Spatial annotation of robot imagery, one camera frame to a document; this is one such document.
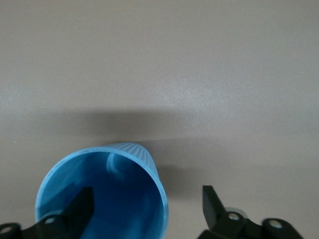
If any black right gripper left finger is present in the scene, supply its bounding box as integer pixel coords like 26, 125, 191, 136
0, 186, 95, 239

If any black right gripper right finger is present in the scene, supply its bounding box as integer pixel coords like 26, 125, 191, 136
198, 185, 307, 239

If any blue ribbed plastic cup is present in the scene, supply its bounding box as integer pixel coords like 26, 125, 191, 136
34, 141, 169, 239

